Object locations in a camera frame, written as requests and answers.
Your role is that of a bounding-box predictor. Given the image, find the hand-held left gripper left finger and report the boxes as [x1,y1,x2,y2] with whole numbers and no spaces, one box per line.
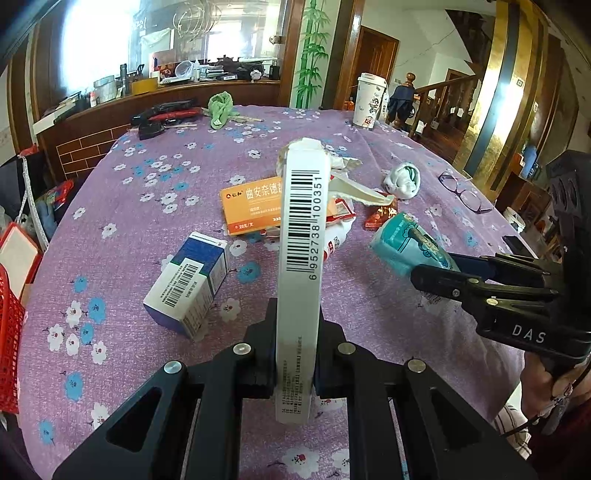
[53,298,280,480]

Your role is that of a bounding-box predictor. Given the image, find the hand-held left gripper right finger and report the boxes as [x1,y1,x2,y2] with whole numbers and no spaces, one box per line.
[313,307,539,480]

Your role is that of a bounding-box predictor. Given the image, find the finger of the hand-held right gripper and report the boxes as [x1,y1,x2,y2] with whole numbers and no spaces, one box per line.
[445,253,561,280]
[410,263,559,308]

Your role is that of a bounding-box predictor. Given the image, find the teal tissue packet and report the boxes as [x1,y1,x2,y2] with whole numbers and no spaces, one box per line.
[369,212,460,278]

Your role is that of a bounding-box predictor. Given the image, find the white sock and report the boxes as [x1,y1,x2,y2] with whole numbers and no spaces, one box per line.
[383,164,422,199]

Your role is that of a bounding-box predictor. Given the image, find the long white barcode box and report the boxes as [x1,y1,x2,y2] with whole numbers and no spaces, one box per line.
[276,137,332,424]

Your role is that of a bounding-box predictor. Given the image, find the orange medicine box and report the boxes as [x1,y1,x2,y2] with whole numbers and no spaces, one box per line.
[220,176,284,236]

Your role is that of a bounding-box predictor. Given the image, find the red plastic basket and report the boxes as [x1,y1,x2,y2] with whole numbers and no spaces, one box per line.
[0,263,27,414]

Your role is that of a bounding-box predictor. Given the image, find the person's right hand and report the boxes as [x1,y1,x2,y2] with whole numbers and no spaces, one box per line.
[521,357,555,416]

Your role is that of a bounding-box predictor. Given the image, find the purple eyeglasses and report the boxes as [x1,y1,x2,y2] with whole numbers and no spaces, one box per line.
[438,171,495,214]

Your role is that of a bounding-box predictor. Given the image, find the red snack wrapper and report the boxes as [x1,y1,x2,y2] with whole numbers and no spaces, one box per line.
[364,205,399,230]

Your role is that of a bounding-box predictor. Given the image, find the blue white medicine box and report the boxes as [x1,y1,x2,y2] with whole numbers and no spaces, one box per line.
[143,232,230,342]

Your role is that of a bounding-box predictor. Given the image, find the crumpled white wrapper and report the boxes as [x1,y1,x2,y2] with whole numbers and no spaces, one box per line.
[325,154,398,206]

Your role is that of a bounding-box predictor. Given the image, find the wooden stair railing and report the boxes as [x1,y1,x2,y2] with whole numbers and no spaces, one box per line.
[406,71,481,139]

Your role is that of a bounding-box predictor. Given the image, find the white printed paper cup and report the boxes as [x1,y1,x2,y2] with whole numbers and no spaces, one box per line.
[353,72,389,130]

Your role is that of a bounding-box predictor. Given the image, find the green cloth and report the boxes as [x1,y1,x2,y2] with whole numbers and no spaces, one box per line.
[207,92,241,130]

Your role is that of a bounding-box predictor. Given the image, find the black pliers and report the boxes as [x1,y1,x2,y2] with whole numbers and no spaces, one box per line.
[131,99,197,123]

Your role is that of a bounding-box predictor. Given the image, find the wooden counter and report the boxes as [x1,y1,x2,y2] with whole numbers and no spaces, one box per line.
[34,80,282,185]

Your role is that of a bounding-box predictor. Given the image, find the white box with red trim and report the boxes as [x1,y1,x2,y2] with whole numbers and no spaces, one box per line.
[0,222,43,298]

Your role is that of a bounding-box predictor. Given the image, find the white measuring tape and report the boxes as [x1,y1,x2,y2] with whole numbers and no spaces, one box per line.
[18,156,48,252]

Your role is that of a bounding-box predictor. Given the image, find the round metal tin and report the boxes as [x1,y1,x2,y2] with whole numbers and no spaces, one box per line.
[93,76,122,102]

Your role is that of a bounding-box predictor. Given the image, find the red handled tool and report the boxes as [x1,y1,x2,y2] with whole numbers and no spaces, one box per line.
[148,108,204,124]

